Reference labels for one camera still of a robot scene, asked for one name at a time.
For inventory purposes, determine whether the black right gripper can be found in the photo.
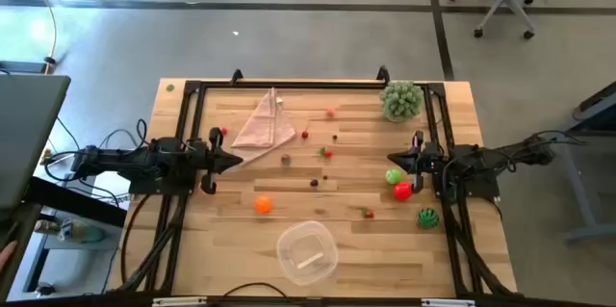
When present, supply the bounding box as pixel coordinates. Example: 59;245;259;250
386;129;432;193

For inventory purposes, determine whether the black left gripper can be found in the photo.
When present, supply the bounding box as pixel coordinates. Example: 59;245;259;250
200;127;244;195

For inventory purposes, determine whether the red toy pepper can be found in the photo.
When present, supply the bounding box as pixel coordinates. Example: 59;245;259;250
392;181;414;202

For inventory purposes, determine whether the orange toy fruit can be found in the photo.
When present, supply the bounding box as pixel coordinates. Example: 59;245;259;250
253;194;273;215

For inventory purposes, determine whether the green striped toy watermelon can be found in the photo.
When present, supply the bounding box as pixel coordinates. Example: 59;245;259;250
417;207;441;230

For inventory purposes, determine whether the clear plastic tupperware container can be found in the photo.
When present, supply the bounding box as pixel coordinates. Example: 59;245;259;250
276;220;340;287

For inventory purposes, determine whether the pink folded cloth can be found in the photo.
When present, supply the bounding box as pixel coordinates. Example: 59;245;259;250
230;86;298;167

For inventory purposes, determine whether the green succulent in patterned pot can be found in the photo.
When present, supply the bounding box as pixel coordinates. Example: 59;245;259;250
378;80;425;124

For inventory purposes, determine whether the white printed sheet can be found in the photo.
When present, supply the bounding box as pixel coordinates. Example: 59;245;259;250
91;170;135;211

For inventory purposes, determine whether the teal bottle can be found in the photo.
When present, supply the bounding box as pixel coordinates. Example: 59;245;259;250
57;217;107;245

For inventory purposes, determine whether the black desk beam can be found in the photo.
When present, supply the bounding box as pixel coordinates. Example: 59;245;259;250
26;176;129;229

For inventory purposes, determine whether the grey desk top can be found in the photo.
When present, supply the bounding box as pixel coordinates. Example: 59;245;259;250
0;74;72;210

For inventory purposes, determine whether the person's hand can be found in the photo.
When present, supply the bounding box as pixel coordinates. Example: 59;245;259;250
0;241;18;271

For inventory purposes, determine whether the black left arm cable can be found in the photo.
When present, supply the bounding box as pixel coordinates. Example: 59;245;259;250
45;117;151;183

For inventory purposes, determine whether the black aluminium table frame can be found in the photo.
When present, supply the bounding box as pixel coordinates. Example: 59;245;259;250
108;65;521;307

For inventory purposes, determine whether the white metal bracket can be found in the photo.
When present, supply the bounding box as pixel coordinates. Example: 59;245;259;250
421;298;476;307
151;296;208;307

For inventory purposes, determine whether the grey blue desk frame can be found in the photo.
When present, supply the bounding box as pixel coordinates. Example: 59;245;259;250
560;80;616;243

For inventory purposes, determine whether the yellow cable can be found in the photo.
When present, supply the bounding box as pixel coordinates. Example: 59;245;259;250
18;0;58;75

